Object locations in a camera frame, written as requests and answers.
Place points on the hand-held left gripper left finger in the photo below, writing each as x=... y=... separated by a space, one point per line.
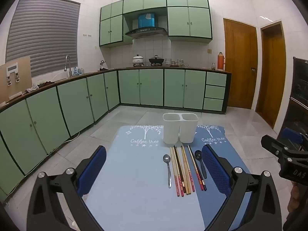
x=92 y=170

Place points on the green wall cabinets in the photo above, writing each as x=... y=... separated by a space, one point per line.
x=189 y=21

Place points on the black spoon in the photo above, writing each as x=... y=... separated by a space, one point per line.
x=198 y=154

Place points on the small metal kitchen tool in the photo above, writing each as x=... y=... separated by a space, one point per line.
x=103 y=65

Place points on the light cloth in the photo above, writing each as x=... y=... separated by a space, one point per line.
x=32 y=88

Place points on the black wok with lid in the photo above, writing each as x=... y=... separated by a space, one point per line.
x=156 y=60

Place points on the dark cloth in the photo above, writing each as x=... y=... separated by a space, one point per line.
x=48 y=82

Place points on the dark blue table mat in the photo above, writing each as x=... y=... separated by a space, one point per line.
x=232 y=154

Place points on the clear bottles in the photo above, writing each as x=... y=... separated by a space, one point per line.
x=79 y=71

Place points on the white two-compartment utensil holder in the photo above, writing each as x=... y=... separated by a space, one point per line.
x=172 y=132

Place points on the glass container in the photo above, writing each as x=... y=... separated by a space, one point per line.
x=168 y=62

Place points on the grey window blind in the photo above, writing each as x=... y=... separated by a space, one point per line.
x=43 y=36

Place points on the person's right hand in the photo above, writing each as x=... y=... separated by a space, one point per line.
x=293 y=195

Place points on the wooden board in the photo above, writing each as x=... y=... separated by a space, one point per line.
x=25 y=77

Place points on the metal faucet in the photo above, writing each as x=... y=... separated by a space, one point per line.
x=67 y=62

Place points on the wall hooks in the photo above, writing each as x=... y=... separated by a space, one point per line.
x=87 y=35

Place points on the green base cabinet with sink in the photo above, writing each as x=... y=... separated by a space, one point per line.
x=72 y=103

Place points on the plain beige chopstick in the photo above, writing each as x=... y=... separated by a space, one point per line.
x=187 y=170
x=184 y=170

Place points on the plain wooden door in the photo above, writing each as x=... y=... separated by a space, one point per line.
x=272 y=77

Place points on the black range hood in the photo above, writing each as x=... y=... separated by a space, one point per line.
x=146 y=31

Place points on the dark brown chopstick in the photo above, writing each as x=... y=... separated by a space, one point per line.
x=180 y=170

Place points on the green base cabinet with drawers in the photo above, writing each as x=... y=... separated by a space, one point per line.
x=173 y=86

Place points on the metal spoon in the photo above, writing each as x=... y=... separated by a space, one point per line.
x=166 y=158

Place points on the white device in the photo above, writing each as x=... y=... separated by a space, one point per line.
x=12 y=68

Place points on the white cooking pot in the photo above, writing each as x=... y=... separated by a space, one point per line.
x=138 y=59

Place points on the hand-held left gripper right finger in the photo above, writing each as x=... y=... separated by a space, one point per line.
x=215 y=170

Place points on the light blue table mat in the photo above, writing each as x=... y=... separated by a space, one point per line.
x=134 y=173

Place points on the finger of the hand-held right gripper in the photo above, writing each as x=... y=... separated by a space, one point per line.
x=270 y=144
x=292 y=135

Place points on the orange thermos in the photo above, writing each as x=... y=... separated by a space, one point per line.
x=220 y=62

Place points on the gas stove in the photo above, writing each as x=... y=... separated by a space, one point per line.
x=147 y=65

